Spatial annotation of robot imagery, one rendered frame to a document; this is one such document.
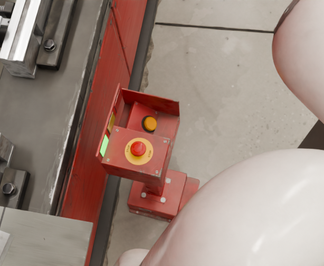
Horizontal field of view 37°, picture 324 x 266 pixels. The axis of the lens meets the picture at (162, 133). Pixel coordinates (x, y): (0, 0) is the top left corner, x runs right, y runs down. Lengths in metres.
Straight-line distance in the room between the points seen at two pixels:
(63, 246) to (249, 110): 1.31
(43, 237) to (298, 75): 0.72
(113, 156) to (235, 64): 1.09
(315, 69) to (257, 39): 1.91
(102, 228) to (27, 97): 0.85
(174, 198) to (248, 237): 1.58
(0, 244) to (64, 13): 0.59
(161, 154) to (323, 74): 0.89
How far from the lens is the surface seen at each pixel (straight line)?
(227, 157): 2.03
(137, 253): 0.58
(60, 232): 0.99
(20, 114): 1.22
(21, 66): 1.19
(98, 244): 1.94
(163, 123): 1.32
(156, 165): 1.21
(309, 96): 0.38
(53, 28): 1.26
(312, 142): 1.24
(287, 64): 0.38
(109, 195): 1.96
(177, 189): 1.87
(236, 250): 0.29
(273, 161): 0.31
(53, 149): 1.17
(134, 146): 1.20
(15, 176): 1.14
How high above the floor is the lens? 1.95
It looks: 71 degrees down
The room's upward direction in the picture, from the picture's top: 9 degrees counter-clockwise
